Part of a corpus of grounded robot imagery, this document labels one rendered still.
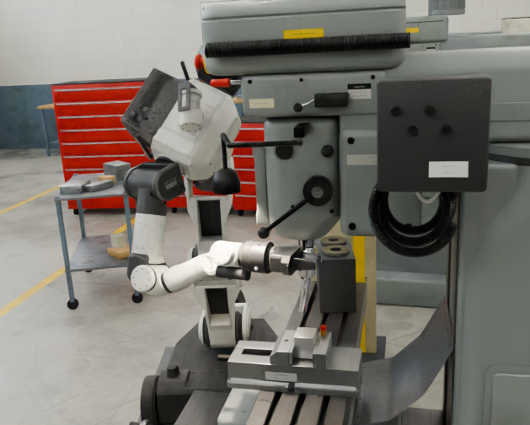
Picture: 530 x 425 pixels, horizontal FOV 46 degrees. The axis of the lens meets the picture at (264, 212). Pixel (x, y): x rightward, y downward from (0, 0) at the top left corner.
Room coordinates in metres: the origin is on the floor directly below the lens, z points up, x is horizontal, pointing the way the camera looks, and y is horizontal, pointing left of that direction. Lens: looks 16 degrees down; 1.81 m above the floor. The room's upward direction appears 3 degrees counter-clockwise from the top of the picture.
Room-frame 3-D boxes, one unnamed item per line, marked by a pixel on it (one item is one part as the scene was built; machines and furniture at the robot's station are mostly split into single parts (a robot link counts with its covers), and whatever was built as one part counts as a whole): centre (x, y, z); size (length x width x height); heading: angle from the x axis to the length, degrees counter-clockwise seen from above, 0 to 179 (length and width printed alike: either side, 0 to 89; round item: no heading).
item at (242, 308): (2.35, 0.19, 0.68); 0.21 x 0.20 x 0.13; 177
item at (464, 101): (1.16, -0.32, 1.62); 0.20 x 0.09 x 0.21; 77
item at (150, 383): (2.08, 0.47, 0.50); 0.20 x 0.05 x 0.20; 177
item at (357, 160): (1.50, -0.30, 1.47); 0.24 x 0.19 x 0.26; 167
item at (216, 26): (1.55, -0.12, 1.81); 0.47 x 0.26 x 0.16; 77
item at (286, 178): (1.55, -0.11, 1.47); 0.21 x 0.19 x 0.32; 167
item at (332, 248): (1.99, -0.23, 1.03); 0.22 x 0.12 x 0.20; 177
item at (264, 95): (1.54, -0.15, 1.68); 0.34 x 0.24 x 0.10; 77
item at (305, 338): (1.48, -0.09, 1.03); 0.06 x 0.05 x 0.06; 166
